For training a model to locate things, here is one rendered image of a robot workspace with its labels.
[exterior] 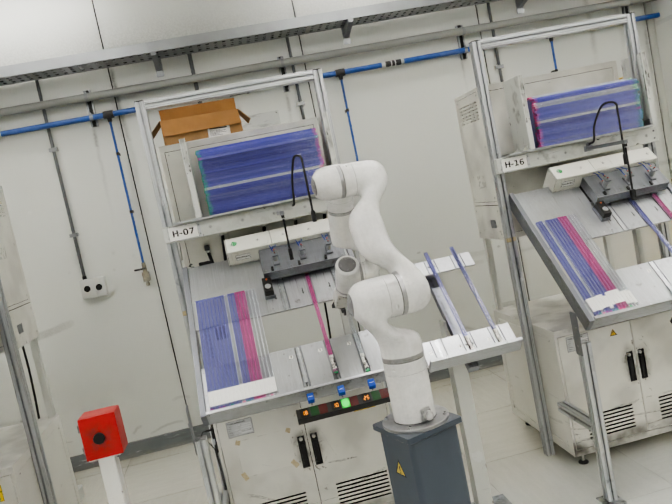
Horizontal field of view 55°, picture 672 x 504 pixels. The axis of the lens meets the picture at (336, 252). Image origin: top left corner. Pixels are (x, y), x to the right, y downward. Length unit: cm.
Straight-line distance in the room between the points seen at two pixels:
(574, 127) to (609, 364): 104
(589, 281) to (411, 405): 113
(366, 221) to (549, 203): 130
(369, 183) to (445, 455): 80
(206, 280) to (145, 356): 169
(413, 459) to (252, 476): 105
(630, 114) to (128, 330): 308
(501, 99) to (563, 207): 58
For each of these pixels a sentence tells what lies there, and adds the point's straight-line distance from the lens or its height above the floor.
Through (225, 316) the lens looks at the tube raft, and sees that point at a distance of 254.
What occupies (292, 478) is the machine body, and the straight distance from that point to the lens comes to 275.
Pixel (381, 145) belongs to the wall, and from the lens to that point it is 430.
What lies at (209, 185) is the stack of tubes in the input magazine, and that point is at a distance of 267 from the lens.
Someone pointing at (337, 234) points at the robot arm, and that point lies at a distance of 216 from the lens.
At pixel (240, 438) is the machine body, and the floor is 51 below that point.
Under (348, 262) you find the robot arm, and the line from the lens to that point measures 223.
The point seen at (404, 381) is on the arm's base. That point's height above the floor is 84.
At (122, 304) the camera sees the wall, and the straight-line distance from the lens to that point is 427.
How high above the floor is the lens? 137
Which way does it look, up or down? 5 degrees down
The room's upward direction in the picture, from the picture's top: 12 degrees counter-clockwise
